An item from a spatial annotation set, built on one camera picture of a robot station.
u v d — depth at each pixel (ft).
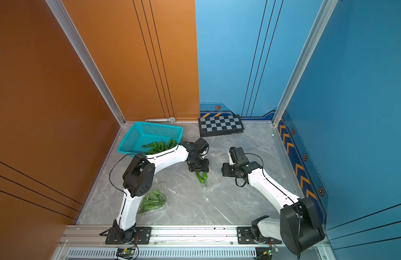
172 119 3.93
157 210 2.59
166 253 2.28
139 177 1.79
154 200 2.58
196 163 2.61
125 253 2.36
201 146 2.53
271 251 2.28
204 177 2.98
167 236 2.49
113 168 3.18
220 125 3.74
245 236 2.38
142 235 2.43
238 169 2.08
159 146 3.42
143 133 3.66
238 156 2.17
